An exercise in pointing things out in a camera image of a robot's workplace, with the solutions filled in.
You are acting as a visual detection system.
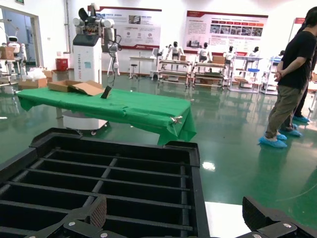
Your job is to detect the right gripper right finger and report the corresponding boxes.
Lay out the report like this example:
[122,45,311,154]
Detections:
[237,195,317,238]

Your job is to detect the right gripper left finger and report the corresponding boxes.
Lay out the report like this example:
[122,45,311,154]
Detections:
[24,195,117,238]

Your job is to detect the black slotted plastic container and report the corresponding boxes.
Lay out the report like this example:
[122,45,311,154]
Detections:
[0,127,210,238]

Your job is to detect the low cardboard box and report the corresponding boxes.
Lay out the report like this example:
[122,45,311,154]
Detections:
[18,78,48,90]

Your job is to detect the small cardboard box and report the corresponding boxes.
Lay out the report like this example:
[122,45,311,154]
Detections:
[42,70,60,82]

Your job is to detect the person in dark trousers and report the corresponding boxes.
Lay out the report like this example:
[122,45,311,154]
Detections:
[279,23,317,137]

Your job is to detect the green tablecloth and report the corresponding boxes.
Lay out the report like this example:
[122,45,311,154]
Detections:
[16,86,198,146]

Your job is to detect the small black block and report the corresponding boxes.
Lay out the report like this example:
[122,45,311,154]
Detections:
[100,86,112,100]

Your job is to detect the flat open cardboard carton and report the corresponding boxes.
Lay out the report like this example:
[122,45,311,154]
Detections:
[47,79,106,97]

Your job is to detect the white shelf rack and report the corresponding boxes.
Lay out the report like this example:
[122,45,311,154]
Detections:
[227,55,264,93]
[260,56,284,96]

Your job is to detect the white plastic bags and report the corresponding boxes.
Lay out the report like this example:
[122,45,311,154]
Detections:
[25,66,48,80]

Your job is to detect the red bin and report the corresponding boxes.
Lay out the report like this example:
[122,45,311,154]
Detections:
[55,57,69,72]

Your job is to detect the black round stool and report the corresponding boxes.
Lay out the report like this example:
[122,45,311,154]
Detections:
[129,63,140,80]

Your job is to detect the person in khaki trousers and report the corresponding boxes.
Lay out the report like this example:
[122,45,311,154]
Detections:
[259,6,317,149]

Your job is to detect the metal workbench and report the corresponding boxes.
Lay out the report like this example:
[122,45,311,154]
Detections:
[192,56,227,90]
[151,58,194,87]

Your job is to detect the white wheeled robot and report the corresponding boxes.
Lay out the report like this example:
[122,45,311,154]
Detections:
[61,2,122,136]

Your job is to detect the white desk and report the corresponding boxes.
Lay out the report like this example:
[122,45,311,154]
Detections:
[128,48,159,75]

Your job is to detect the red standing banner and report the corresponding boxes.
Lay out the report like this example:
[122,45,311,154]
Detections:
[292,17,307,47]

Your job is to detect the white wall pipe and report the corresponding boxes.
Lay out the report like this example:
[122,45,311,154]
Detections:
[63,0,73,54]

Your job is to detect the red bordered wall poster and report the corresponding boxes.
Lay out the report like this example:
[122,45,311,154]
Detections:
[185,10,269,54]

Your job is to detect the white wall poster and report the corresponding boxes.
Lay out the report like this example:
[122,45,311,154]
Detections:
[99,6,163,50]

